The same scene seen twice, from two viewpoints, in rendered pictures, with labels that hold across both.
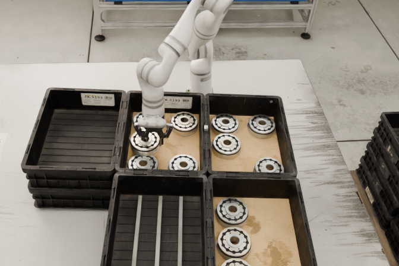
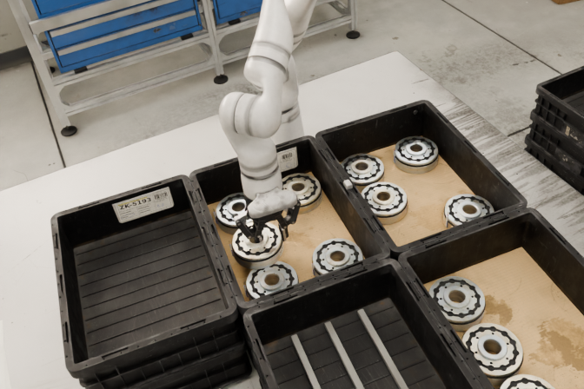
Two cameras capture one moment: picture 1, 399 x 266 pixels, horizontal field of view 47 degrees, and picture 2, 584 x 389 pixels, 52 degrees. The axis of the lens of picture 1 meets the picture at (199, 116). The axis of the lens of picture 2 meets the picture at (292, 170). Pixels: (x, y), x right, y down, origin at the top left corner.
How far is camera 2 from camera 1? 49 cm
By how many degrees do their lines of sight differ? 9
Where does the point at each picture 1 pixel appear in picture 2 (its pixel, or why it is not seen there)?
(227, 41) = not seen: hidden behind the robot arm
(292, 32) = (334, 36)
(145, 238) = not seen: outside the picture
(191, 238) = (415, 372)
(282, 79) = (389, 84)
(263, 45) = (304, 64)
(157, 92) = (268, 148)
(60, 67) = (45, 183)
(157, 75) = (266, 115)
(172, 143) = (296, 231)
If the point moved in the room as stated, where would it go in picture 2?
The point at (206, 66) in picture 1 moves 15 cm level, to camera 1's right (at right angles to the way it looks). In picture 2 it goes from (291, 95) to (348, 82)
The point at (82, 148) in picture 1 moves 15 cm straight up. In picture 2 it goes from (154, 295) to (135, 247)
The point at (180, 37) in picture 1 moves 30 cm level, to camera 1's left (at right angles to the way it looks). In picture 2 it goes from (278, 38) to (100, 79)
